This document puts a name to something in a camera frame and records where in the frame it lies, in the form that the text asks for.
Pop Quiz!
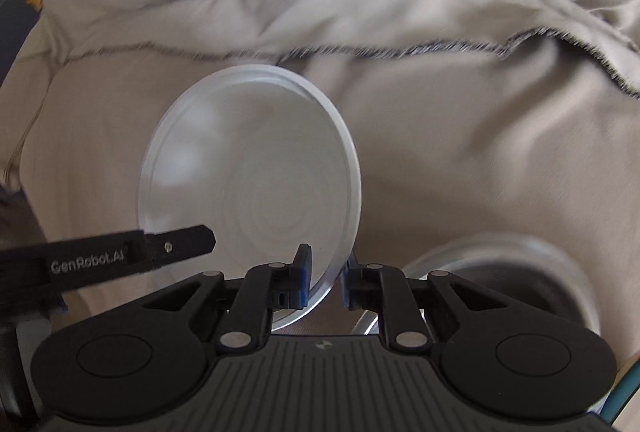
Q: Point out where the white floral plate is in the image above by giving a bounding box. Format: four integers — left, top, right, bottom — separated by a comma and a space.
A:
138, 64, 362, 332

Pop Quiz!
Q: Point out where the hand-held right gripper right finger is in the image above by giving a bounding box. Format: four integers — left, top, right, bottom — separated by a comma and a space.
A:
343, 261, 522, 356

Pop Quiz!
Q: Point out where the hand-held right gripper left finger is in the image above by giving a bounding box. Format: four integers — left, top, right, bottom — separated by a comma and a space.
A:
125, 243, 314, 357

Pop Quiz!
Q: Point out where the stainless steel bowl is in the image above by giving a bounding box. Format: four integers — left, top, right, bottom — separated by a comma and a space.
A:
350, 234, 603, 338

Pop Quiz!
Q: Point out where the beige sofa cover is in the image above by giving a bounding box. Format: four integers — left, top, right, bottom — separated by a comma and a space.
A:
0, 0, 640, 363

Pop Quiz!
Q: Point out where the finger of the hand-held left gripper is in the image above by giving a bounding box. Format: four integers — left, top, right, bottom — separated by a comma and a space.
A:
142, 225, 217, 270

